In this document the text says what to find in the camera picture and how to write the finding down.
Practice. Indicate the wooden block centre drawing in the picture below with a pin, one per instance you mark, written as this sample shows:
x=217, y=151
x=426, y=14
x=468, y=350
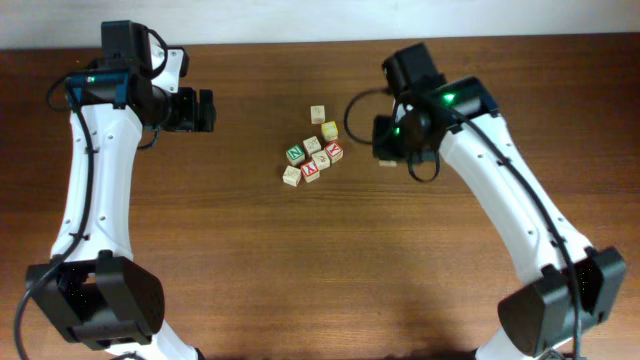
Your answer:
x=321, y=160

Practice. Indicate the wooden block with drawing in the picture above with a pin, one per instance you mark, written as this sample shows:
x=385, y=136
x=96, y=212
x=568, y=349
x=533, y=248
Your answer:
x=312, y=145

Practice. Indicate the green N wooden block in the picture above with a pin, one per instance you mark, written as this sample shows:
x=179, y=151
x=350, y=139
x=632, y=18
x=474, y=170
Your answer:
x=295, y=155

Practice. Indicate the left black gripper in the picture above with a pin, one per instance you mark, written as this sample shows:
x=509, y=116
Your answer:
x=187, y=120

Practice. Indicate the wooden block lower left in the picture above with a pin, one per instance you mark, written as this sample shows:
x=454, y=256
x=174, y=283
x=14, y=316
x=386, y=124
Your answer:
x=292, y=176

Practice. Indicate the plain top wooden block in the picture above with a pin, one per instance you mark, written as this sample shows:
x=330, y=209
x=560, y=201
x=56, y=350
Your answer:
x=317, y=114

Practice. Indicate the soccer ball wooden block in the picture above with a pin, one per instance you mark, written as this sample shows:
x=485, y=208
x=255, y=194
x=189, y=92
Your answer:
x=387, y=163

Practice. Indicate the yellow bordered wooden block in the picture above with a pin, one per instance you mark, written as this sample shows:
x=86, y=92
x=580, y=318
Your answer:
x=329, y=131

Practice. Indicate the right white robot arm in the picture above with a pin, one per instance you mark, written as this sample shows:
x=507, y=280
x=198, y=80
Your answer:
x=569, y=286

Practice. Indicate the red Y wooden block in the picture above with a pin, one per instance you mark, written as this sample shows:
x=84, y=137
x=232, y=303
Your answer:
x=334, y=151
x=310, y=171

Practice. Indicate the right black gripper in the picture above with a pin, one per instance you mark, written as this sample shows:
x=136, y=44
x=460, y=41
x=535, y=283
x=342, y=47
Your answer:
x=381, y=138

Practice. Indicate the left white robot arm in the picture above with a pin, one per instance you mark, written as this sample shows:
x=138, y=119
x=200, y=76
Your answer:
x=91, y=290

